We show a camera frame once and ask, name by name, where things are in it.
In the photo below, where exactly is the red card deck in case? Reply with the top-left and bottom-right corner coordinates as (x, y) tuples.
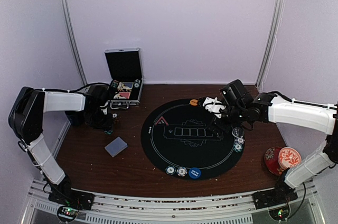
(114, 92), (131, 99)

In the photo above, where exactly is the blue card deck in case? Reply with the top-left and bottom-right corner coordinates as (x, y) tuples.
(118, 82), (134, 91)

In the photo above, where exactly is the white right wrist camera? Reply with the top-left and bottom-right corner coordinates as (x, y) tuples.
(202, 97), (226, 119)

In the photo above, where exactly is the aluminium poker case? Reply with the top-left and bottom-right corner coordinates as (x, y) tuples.
(104, 48), (143, 110)

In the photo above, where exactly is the green blue 50 chip stack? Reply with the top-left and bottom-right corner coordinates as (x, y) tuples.
(104, 129), (113, 135)

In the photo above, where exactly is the metal frame post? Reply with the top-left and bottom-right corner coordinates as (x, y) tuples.
(255, 0), (285, 91)
(60, 0), (88, 85)

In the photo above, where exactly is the red triangular all-in marker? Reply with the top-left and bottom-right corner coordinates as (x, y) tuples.
(155, 116), (168, 126)

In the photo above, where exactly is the red floral plate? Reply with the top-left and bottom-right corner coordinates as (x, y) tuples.
(264, 147), (283, 176)

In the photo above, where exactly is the orange big blind button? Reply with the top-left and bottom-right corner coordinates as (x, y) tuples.
(190, 99), (199, 106)

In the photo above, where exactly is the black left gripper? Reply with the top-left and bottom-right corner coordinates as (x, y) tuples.
(86, 107), (112, 129)

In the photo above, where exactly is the left metal frame post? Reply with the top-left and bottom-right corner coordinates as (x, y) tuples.
(60, 0), (88, 85)

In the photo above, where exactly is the round black poker mat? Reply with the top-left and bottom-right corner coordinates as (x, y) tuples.
(140, 99), (245, 180)

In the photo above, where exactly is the blue white 10 chip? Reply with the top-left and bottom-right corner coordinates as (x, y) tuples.
(234, 137), (245, 145)
(176, 166), (187, 177)

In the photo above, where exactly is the blue small blind button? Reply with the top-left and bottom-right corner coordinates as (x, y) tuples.
(188, 167), (201, 179)

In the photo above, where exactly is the grey playing card deck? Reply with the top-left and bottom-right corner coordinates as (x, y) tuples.
(105, 137), (128, 157)

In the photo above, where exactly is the right metal frame post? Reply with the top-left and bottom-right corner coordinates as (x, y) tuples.
(255, 0), (285, 91)

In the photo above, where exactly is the dark blue mug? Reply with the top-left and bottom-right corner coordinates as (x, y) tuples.
(64, 111), (85, 126)

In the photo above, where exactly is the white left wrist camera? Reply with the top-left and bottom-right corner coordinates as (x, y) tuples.
(100, 101), (109, 115)

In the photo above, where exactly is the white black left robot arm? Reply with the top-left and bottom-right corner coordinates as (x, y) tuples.
(8, 85), (114, 205)

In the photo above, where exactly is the mixed chip stack in case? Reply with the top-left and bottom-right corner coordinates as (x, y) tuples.
(110, 80), (119, 88)

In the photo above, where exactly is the black white dealer button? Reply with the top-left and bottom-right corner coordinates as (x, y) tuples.
(232, 127), (245, 138)

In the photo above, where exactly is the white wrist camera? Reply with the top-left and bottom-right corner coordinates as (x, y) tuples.
(100, 101), (109, 115)
(202, 97), (226, 119)

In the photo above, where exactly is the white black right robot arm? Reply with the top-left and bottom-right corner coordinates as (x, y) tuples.
(202, 79), (337, 204)

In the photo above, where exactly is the front aluminium rail base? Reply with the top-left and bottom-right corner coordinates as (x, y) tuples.
(21, 178), (320, 224)

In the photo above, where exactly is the green chip stack in case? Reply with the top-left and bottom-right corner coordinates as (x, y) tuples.
(133, 79), (140, 88)

